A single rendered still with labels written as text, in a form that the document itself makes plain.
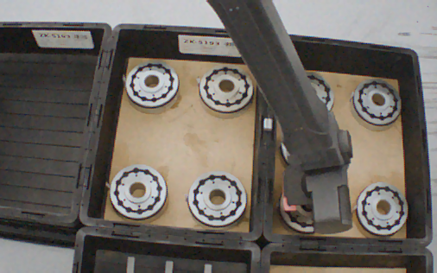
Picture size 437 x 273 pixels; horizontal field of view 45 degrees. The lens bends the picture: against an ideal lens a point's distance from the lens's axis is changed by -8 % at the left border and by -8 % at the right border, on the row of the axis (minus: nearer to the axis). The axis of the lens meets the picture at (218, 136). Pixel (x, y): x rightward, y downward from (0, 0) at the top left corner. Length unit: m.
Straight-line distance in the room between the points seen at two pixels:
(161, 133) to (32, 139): 0.26
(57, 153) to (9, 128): 0.12
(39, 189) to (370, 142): 0.64
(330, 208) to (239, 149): 0.34
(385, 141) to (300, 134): 0.45
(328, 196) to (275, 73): 0.24
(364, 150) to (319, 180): 0.33
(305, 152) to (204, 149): 0.37
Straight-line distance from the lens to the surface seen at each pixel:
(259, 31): 0.55
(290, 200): 0.89
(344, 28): 1.40
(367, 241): 0.94
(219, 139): 1.07
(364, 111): 1.10
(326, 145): 0.71
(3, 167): 1.12
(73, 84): 1.15
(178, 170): 1.04
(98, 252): 1.02
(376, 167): 1.09
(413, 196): 1.05
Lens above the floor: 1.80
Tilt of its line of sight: 66 degrees down
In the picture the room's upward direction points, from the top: 3 degrees clockwise
